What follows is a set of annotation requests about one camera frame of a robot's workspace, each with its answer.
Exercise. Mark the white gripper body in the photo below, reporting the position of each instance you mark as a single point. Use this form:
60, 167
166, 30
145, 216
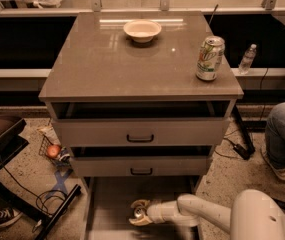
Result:
156, 212

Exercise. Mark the wire basket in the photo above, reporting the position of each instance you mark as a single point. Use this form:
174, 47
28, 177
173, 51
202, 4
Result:
63, 158

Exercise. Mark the red apple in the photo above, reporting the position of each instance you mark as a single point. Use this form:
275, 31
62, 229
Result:
53, 151

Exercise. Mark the person leg in jeans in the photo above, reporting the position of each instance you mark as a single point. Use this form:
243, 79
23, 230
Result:
275, 136

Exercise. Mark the black stand leg right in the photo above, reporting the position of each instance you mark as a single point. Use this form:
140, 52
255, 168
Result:
246, 152

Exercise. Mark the black stand leg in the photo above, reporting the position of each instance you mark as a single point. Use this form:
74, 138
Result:
246, 152
76, 191

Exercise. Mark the black white sneaker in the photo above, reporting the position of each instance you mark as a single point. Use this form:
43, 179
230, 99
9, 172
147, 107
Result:
9, 216

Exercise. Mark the dark green can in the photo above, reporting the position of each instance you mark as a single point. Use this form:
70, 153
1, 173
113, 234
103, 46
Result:
139, 213

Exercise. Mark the black stand leg left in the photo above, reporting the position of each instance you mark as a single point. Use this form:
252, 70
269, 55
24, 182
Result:
76, 191

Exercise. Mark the clear water bottle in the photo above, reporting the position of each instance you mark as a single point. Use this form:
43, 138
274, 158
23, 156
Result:
247, 59

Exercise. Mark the grey drawer cabinet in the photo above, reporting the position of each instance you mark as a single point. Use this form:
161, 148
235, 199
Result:
101, 73

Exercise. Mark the middle grey drawer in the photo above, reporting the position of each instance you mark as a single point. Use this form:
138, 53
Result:
141, 161

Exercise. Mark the bottom open grey drawer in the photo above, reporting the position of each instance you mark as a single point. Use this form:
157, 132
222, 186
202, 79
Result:
110, 209

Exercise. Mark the white green soda can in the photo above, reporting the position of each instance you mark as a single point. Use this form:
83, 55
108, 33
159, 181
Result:
210, 57

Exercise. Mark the blue tape cross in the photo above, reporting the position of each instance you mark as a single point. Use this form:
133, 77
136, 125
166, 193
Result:
59, 186

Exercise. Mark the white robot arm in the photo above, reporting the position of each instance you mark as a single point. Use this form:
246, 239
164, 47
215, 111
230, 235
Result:
253, 215

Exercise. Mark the white bowl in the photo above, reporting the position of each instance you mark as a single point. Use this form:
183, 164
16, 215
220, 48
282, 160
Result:
142, 31

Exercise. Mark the top grey drawer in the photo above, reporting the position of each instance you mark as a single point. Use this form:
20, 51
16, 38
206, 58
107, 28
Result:
181, 131

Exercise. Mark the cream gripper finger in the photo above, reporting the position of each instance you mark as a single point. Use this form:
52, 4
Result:
141, 221
140, 203

